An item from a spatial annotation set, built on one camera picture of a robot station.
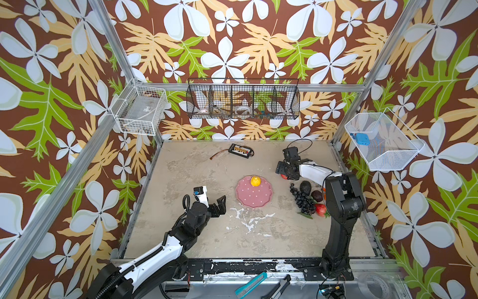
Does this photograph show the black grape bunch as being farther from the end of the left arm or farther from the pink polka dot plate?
the end of the left arm

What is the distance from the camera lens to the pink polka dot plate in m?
0.95

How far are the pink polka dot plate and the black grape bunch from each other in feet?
0.40

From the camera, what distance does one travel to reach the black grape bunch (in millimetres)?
881

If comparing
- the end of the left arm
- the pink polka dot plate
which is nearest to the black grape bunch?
the pink polka dot plate
